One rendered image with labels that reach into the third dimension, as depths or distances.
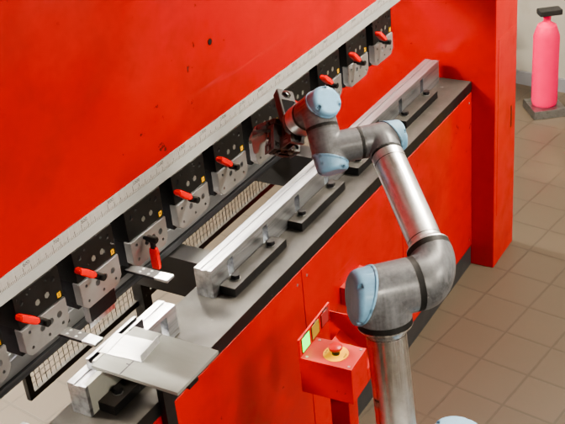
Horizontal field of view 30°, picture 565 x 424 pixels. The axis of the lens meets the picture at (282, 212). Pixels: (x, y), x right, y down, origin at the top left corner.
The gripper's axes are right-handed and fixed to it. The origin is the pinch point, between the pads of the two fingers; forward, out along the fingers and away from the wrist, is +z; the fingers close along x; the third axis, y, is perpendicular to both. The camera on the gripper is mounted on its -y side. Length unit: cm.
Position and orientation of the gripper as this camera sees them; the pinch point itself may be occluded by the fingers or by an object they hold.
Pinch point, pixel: (263, 140)
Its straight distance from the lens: 268.0
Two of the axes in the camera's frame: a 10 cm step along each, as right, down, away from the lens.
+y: 0.1, 9.6, -2.8
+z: -4.3, 2.6, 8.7
